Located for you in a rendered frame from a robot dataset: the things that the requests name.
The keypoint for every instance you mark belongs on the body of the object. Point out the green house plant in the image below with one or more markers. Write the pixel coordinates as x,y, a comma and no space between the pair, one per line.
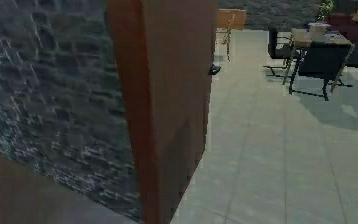
324,9

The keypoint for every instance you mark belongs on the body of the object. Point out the wooden dining table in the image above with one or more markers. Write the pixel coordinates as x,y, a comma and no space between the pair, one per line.
315,39

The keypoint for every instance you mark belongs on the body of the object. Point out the white box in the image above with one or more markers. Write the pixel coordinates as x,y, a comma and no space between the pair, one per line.
318,28

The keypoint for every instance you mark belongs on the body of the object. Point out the dark red sideboard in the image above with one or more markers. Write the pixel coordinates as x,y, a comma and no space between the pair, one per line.
352,30

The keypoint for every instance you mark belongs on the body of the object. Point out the orange wooden cabinet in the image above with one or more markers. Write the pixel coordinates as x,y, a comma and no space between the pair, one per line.
232,18

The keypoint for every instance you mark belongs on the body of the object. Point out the black chair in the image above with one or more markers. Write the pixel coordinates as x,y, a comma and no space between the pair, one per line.
322,61
277,46

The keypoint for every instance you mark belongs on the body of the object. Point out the brown wooden room door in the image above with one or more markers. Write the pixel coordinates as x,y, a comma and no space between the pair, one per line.
167,100

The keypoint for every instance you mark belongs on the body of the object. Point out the light wooden chair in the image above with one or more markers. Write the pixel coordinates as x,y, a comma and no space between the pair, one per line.
227,35

